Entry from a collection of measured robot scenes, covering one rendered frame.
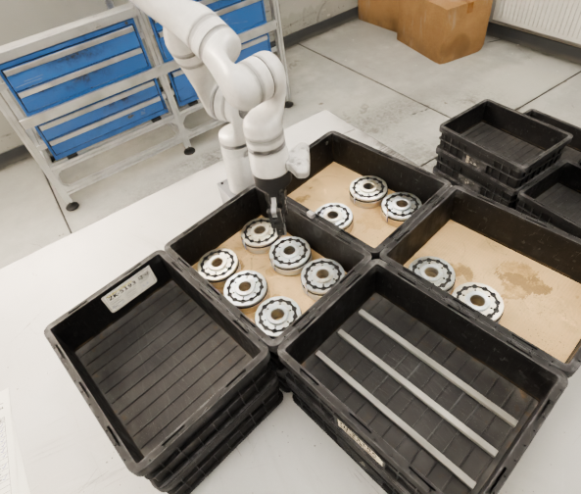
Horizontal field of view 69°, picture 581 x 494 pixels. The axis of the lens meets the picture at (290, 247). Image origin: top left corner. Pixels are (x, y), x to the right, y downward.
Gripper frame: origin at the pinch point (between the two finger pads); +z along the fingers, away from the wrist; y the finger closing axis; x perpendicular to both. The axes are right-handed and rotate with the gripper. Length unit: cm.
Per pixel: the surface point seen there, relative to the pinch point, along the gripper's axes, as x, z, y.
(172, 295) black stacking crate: -29.0, 17.4, 5.7
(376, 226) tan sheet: 22.0, 17.3, -12.5
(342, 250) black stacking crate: 12.6, 10.3, 0.9
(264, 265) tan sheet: -6.9, 17.2, -2.0
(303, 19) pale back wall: -5, 82, -339
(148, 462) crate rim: -21, 7, 46
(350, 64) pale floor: 32, 100, -280
